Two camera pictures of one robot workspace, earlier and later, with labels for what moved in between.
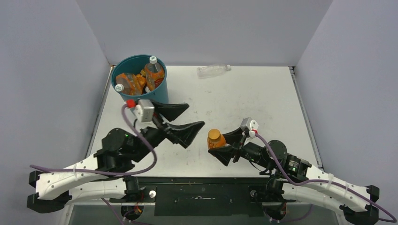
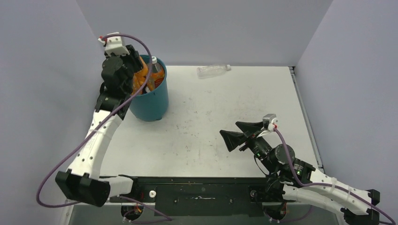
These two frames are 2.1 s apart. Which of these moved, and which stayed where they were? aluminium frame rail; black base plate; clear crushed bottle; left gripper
Moved: left gripper
Stayed: black base plate; clear crushed bottle; aluminium frame rail
